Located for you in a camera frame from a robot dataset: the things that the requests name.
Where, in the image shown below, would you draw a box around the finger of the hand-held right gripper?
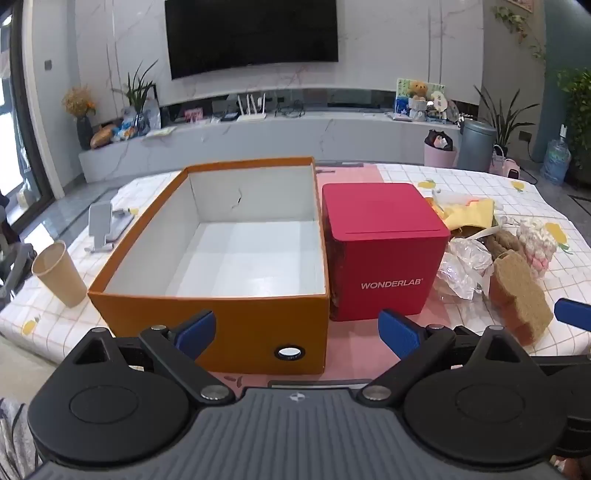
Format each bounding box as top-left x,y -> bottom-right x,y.
554,298 -> 591,332

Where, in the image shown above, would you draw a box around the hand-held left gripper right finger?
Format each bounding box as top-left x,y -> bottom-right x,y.
362,309 -> 527,407

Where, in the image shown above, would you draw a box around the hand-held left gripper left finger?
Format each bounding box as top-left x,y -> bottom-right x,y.
69,310 -> 236,407

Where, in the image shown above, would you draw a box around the orange-rimmed white box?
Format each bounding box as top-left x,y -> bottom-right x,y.
88,157 -> 331,376

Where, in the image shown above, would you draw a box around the pink white crochet toy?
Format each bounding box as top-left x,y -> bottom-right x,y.
516,218 -> 558,271

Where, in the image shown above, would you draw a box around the clear plastic bag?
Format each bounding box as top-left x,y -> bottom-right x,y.
434,237 -> 495,301

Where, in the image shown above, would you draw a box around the brown plush toy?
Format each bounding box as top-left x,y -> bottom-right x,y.
480,230 -> 525,259

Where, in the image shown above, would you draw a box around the yellow cloth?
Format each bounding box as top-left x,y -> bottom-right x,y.
436,196 -> 496,230

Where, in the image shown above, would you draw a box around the red cube box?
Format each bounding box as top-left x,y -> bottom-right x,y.
322,182 -> 451,322

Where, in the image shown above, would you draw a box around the white phone stand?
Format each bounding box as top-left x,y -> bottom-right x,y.
84,200 -> 139,254

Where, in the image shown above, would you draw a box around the brown paper cup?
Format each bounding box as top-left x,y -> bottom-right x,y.
31,240 -> 88,308

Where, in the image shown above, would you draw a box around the blue water jug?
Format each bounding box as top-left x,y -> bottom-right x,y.
540,124 -> 572,185

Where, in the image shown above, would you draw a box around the small pink bag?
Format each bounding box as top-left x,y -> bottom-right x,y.
492,145 -> 522,178

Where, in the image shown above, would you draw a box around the pink trash bin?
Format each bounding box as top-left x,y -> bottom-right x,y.
423,130 -> 458,169

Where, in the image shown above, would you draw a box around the grey trash bin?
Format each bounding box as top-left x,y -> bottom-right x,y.
457,119 -> 498,174

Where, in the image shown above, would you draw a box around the long-leaf potted plant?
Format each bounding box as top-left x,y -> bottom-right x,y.
473,83 -> 541,158

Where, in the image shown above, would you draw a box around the tall green bushy plant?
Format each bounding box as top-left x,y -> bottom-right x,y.
556,67 -> 591,167

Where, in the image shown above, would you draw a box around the grey marble television console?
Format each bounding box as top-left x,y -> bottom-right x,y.
78,85 -> 462,183

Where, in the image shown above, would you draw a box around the person's striped clothing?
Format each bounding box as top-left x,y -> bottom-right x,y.
0,397 -> 44,480

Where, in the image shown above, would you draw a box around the blue snack packets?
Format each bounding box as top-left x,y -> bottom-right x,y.
113,117 -> 139,141

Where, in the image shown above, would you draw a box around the brown bread bag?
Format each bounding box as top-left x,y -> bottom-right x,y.
90,124 -> 115,149

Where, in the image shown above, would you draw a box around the clear large water bottle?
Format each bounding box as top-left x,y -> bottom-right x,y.
141,97 -> 161,132

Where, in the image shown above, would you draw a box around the white router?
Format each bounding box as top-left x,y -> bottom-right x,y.
237,92 -> 269,121

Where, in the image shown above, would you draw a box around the black vase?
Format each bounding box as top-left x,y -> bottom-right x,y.
76,116 -> 94,149

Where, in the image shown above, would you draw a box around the small teddy bear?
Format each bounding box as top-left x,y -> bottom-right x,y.
409,80 -> 429,121

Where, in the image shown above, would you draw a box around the green picture board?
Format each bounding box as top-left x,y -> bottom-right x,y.
396,78 -> 446,116

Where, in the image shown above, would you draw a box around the green leafy potted plant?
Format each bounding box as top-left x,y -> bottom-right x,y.
112,60 -> 160,134

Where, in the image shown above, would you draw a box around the hanging vine plant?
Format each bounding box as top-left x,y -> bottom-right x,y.
494,4 -> 546,61

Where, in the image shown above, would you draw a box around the glass sliding door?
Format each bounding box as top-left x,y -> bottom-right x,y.
0,0 -> 54,232

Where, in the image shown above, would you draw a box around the black wall television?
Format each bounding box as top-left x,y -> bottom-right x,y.
165,0 -> 339,80

